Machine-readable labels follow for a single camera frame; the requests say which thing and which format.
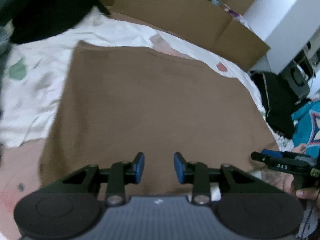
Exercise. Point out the cream bear print blanket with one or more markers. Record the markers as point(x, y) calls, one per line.
point(50, 45)

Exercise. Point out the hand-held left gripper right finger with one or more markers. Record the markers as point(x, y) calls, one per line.
point(178, 167)

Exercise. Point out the purple white packet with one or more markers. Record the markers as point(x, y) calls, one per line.
point(235, 13)

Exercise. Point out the flattened cardboard sheet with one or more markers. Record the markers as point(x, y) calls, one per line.
point(187, 12)

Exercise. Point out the teal printed cloth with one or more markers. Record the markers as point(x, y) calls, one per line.
point(307, 130)

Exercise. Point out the black garment with patterned trim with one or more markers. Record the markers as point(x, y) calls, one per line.
point(277, 100)

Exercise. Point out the black cloth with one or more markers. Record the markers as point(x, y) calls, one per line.
point(50, 15)

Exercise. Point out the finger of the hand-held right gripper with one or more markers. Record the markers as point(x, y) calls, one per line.
point(271, 153)

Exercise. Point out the brown printed t-shirt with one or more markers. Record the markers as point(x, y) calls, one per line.
point(150, 100)

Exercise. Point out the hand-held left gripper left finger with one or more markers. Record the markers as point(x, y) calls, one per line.
point(140, 167)

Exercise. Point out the person's right hand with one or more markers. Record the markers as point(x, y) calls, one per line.
point(306, 194)

